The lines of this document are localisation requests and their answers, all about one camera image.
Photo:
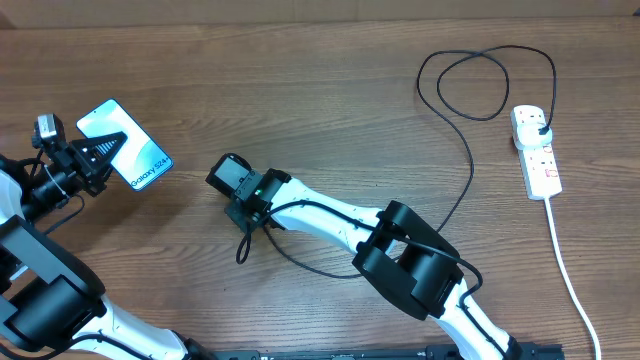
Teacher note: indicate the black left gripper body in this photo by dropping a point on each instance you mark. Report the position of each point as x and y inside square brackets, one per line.
[70, 162]

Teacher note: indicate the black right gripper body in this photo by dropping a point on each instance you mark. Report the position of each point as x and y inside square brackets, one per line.
[238, 211]

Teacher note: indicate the blue screen Galaxy smartphone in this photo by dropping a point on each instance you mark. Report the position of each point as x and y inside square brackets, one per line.
[140, 161]

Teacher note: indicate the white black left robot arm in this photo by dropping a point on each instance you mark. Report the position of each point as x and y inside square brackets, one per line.
[65, 306]

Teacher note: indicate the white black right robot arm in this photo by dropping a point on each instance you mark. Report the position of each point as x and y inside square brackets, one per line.
[407, 262]

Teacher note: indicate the white charger plug adapter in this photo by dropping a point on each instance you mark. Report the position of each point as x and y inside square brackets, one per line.
[531, 136]

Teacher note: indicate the white power strip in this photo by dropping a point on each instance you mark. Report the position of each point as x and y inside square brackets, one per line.
[539, 167]

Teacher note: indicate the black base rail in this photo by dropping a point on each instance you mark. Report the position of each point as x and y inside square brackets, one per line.
[531, 351]

